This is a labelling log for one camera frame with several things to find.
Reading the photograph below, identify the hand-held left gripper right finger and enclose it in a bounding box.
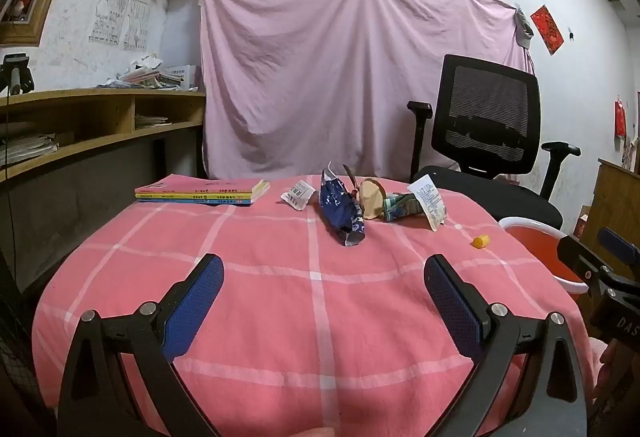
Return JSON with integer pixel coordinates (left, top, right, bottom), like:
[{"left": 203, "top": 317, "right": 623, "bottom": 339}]
[{"left": 423, "top": 253, "right": 588, "bottom": 437}]

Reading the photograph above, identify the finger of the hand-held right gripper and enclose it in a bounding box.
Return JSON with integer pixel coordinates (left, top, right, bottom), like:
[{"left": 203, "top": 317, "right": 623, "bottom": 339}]
[
  {"left": 597, "top": 227, "right": 640, "bottom": 270},
  {"left": 556, "top": 234, "right": 618, "bottom": 290}
]

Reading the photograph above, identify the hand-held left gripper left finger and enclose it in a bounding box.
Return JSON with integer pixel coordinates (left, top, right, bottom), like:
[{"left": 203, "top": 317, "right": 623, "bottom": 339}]
[{"left": 59, "top": 253, "right": 226, "bottom": 437}]

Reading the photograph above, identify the red basin with white rim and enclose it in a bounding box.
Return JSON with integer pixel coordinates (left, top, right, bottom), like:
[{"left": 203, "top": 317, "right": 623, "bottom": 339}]
[{"left": 497, "top": 216, "right": 591, "bottom": 295}]

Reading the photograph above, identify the green packet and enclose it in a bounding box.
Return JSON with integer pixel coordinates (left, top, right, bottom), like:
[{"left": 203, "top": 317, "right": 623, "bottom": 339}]
[{"left": 382, "top": 193, "right": 426, "bottom": 223}]

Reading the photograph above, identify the blue snack wrapper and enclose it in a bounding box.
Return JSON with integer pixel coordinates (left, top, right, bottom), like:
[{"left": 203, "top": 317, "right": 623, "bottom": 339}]
[{"left": 320, "top": 162, "right": 367, "bottom": 248}]

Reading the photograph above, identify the red and white cardboard box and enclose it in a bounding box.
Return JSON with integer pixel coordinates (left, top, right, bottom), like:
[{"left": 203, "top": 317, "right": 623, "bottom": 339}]
[{"left": 574, "top": 206, "right": 592, "bottom": 240}]

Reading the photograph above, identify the wooden cabinet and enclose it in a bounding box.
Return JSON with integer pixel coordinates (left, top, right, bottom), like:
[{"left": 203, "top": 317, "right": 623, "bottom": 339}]
[{"left": 587, "top": 158, "right": 640, "bottom": 263}]

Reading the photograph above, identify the blue book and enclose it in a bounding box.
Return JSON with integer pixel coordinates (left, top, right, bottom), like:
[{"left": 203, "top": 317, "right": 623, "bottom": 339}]
[{"left": 136, "top": 196, "right": 256, "bottom": 206}]

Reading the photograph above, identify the white paper label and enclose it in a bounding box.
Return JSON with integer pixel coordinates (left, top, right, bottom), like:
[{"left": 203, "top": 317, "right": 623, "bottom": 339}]
[{"left": 407, "top": 174, "right": 447, "bottom": 232}]

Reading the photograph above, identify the yellow book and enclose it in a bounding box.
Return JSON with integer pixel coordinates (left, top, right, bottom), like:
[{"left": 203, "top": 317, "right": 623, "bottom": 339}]
[{"left": 136, "top": 189, "right": 266, "bottom": 201}]

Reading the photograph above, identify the pink book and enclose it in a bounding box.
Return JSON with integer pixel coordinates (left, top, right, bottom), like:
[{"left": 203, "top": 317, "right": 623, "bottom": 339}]
[{"left": 135, "top": 174, "right": 271, "bottom": 194}]

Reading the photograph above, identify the pink checked tablecloth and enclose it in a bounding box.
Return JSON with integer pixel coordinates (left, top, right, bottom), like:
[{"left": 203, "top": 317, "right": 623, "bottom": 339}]
[{"left": 31, "top": 174, "right": 601, "bottom": 437}]

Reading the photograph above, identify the brown round peel piece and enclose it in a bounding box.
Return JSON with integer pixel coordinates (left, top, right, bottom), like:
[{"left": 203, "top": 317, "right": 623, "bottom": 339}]
[{"left": 357, "top": 178, "right": 387, "bottom": 220}]

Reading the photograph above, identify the small white wrapper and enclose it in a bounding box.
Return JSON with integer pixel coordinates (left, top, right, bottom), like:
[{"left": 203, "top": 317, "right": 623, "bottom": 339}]
[{"left": 280, "top": 181, "right": 316, "bottom": 210}]

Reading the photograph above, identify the dark peel strip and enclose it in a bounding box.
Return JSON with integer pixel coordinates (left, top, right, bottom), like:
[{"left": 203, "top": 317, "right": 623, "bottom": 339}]
[{"left": 341, "top": 163, "right": 361, "bottom": 198}]

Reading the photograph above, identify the black mesh office chair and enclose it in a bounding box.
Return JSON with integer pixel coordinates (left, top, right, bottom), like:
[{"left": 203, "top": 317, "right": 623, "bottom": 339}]
[{"left": 406, "top": 54, "right": 582, "bottom": 230}]

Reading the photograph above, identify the stack of papers in shelf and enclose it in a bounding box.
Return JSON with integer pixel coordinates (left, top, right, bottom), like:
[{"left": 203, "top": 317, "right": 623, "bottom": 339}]
[{"left": 0, "top": 133, "right": 60, "bottom": 168}]

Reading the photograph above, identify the wooden shelf desk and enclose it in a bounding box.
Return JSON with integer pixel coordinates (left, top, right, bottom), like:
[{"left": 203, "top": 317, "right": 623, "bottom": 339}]
[{"left": 0, "top": 88, "right": 207, "bottom": 293}]

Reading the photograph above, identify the grey cloth bundle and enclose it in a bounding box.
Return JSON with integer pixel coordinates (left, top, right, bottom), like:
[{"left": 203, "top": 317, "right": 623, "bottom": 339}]
[{"left": 514, "top": 7, "right": 536, "bottom": 50}]

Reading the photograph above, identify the pile of papers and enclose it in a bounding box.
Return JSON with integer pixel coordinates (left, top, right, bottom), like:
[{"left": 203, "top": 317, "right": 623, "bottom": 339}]
[{"left": 97, "top": 53, "right": 198, "bottom": 92}]

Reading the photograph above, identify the pink hanging sheet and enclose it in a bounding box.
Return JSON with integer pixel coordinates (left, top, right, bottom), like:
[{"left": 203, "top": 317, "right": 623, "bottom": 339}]
[{"left": 199, "top": 0, "right": 536, "bottom": 180}]

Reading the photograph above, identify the black clamp lamp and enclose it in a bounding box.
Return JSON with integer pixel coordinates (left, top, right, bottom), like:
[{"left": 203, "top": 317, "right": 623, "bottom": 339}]
[{"left": 0, "top": 53, "right": 35, "bottom": 95}]

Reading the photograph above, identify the red paper wall decoration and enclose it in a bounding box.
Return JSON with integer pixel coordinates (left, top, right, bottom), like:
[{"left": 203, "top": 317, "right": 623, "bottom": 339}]
[{"left": 530, "top": 5, "right": 565, "bottom": 56}]

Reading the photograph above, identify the black cable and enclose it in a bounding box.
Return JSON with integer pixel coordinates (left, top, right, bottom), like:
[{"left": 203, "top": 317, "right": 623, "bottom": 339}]
[{"left": 4, "top": 92, "right": 18, "bottom": 268}]

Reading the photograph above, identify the white wall calendar sheet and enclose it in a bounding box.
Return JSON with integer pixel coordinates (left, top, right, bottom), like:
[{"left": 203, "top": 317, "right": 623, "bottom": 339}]
[
  {"left": 122, "top": 0, "right": 151, "bottom": 52},
  {"left": 89, "top": 0, "right": 132, "bottom": 45}
]

